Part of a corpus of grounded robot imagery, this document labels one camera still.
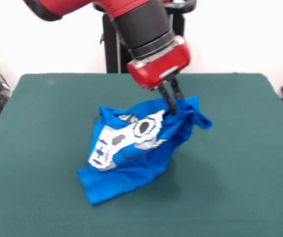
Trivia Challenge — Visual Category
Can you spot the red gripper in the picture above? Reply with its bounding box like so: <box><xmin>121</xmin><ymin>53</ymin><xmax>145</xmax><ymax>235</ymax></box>
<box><xmin>127</xmin><ymin>36</ymin><xmax>191</xmax><ymax>116</ymax></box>

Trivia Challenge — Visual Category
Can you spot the blue game-controller print t-shirt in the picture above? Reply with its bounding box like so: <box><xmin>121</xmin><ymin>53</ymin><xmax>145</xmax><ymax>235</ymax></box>
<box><xmin>76</xmin><ymin>95</ymin><xmax>213</xmax><ymax>205</ymax></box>

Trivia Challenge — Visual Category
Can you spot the dark green table cloth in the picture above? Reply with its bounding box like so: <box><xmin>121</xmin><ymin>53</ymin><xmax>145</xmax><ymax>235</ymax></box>
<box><xmin>0</xmin><ymin>73</ymin><xmax>283</xmax><ymax>237</ymax></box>

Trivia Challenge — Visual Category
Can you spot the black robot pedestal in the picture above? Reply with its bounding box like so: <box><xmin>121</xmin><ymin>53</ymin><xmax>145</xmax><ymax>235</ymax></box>
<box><xmin>92</xmin><ymin>0</ymin><xmax>197</xmax><ymax>74</ymax></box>

